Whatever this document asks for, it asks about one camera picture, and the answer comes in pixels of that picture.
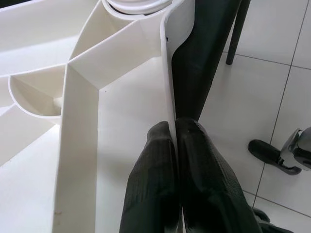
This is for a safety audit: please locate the white plastic table top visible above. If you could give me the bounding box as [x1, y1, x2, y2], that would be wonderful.
[0, 0, 196, 233]

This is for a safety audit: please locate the black tablecloth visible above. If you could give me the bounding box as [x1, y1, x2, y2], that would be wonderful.
[169, 0, 251, 122]

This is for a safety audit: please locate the white plastic table leg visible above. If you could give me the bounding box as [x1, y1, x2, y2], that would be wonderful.
[101, 0, 174, 16]

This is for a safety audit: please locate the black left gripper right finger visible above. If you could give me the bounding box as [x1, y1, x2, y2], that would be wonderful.
[174, 117, 263, 233]

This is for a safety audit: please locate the black metal table leg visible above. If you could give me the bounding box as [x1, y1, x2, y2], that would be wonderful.
[225, 0, 251, 66]

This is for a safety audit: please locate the grey robot right leg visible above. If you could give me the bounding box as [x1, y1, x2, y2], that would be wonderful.
[247, 128, 311, 176]

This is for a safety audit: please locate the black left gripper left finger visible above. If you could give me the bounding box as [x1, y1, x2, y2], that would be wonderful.
[119, 121, 182, 233]

